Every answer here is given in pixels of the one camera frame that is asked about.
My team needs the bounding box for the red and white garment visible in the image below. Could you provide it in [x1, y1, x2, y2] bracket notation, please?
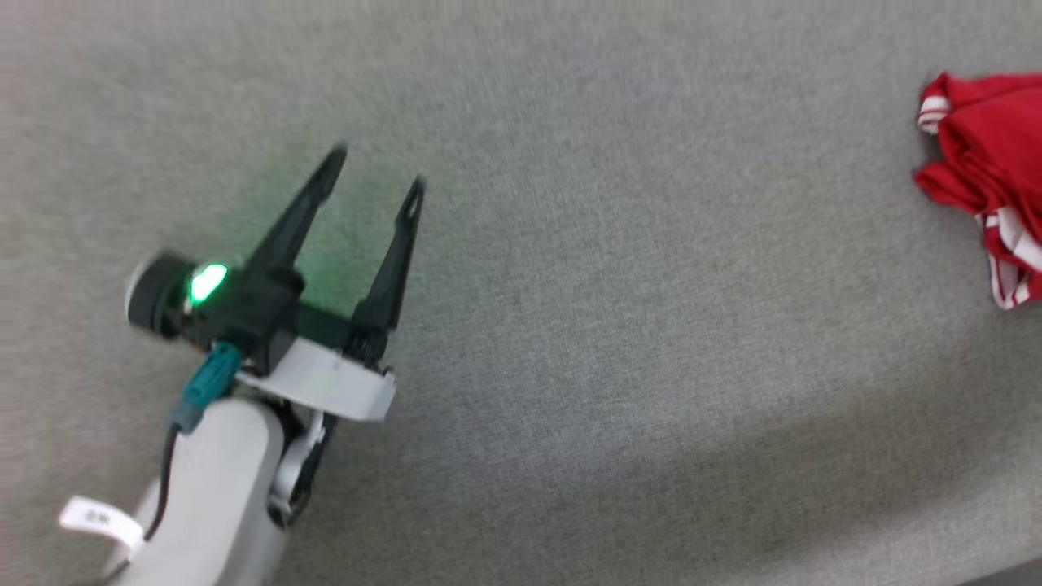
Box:
[913, 72, 1042, 311]

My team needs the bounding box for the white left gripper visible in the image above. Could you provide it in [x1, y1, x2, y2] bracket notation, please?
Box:
[234, 143, 427, 423]

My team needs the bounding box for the white cable label tag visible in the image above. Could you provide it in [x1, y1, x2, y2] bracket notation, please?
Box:
[59, 495, 146, 549]

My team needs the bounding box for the teal left camera connector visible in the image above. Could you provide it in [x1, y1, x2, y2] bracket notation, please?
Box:
[169, 340, 244, 434]

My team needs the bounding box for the grey fabric sofa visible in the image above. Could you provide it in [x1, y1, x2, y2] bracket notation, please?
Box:
[0, 0, 1042, 586]

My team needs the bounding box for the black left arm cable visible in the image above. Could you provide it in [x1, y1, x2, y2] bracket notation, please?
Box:
[102, 422, 182, 586]

